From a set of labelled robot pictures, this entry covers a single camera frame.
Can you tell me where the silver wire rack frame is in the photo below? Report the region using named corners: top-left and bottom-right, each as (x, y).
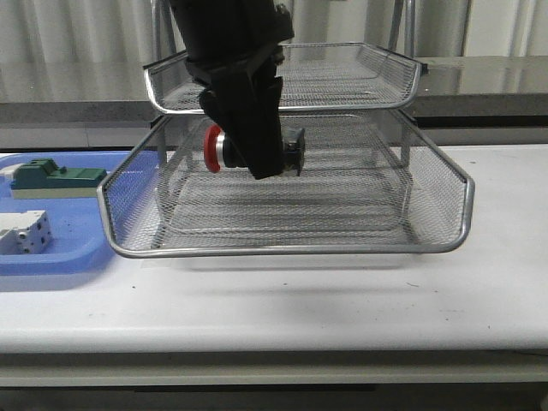
top-left (145, 1), bottom-right (421, 257)

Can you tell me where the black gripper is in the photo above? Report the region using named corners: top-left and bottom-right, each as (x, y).
top-left (169, 1), bottom-right (295, 180)

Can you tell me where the white circuit breaker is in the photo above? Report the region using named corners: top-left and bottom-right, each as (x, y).
top-left (1, 210), bottom-right (53, 255)

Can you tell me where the red emergency stop button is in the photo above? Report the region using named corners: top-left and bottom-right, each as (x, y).
top-left (203, 124), bottom-right (306, 176)

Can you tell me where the green switch module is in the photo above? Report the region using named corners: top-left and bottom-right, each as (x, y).
top-left (10, 158), bottom-right (107, 199)

